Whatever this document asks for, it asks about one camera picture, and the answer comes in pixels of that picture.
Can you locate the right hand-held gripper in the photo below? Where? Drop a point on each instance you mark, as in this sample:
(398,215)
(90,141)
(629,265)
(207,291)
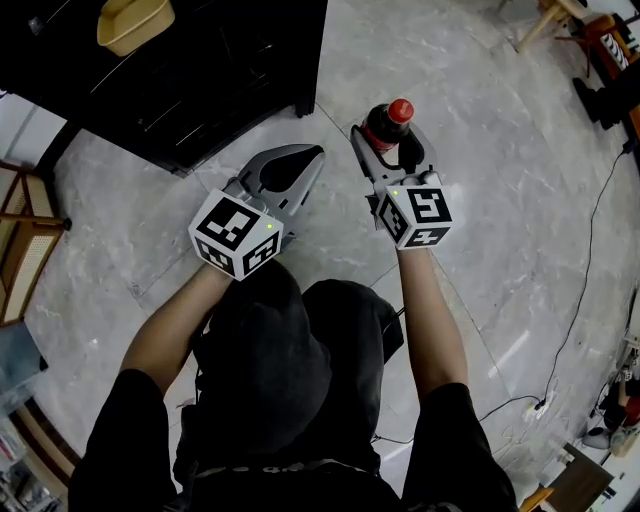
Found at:
(415,215)

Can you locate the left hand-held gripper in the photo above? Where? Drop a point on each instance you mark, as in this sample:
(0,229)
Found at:
(230,235)

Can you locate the cola bottle with red cap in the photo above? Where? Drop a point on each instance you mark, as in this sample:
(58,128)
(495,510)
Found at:
(387,125)

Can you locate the person's left forearm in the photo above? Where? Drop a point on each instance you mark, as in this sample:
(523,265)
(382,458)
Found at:
(175,325)

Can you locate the person's right forearm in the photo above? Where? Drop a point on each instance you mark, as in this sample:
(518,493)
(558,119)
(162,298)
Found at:
(430,325)

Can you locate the person's black trousers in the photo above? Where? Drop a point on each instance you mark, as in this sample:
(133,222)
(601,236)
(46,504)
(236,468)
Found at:
(270,360)

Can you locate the round wooden side table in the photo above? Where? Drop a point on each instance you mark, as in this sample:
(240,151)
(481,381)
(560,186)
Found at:
(537,27)

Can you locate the yellow plastic basket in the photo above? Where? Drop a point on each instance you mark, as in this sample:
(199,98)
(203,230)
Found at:
(135,25)

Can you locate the orange sofa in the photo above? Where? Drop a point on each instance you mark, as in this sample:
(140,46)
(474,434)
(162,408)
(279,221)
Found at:
(597,25)

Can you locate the wooden shelf unit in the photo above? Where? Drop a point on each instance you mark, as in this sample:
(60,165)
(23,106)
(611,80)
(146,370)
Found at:
(30,250)

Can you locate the white power strip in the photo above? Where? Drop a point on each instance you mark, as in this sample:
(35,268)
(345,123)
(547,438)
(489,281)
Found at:
(537,407)

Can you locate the person's black t-shirt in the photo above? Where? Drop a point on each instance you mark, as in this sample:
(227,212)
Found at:
(125,450)

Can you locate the grey stone-pattern table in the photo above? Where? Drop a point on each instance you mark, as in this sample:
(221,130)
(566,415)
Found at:
(20,360)

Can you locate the curved wooden panel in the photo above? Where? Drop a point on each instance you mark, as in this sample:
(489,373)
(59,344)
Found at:
(45,445)

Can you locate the cardboard box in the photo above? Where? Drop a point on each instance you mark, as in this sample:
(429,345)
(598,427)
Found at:
(625,442)

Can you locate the brown wooden board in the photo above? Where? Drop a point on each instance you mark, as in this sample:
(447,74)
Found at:
(580,480)

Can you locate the metal rack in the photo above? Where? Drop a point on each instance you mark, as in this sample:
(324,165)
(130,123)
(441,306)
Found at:
(25,470)

